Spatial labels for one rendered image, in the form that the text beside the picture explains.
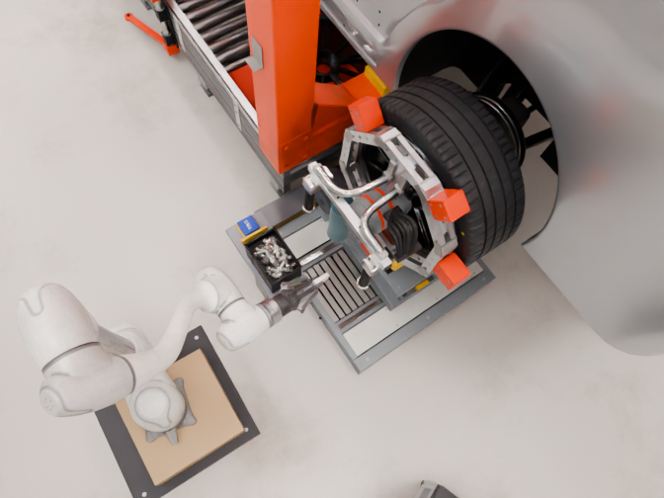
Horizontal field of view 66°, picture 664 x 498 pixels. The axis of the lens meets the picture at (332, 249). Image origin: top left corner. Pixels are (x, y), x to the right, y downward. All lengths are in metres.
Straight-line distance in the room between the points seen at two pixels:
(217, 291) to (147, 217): 1.19
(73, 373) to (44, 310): 0.16
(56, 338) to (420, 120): 1.12
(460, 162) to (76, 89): 2.35
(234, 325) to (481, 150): 0.91
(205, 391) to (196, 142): 1.43
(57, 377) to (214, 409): 0.89
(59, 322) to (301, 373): 1.38
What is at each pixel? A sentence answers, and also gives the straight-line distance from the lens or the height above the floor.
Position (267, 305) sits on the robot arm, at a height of 0.80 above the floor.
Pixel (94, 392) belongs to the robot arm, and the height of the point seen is 1.22.
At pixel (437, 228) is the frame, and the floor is 1.03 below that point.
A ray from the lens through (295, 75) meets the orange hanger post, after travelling 1.75.
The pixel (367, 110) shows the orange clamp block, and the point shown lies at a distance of 1.66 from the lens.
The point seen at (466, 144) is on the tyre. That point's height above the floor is 1.17.
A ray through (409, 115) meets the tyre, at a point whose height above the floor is 1.16.
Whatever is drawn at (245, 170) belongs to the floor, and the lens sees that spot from 2.82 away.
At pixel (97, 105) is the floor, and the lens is 3.22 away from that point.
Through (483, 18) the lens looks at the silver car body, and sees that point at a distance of 1.65.
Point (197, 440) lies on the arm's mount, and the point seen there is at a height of 0.39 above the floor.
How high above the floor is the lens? 2.42
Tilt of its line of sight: 68 degrees down
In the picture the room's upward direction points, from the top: 11 degrees clockwise
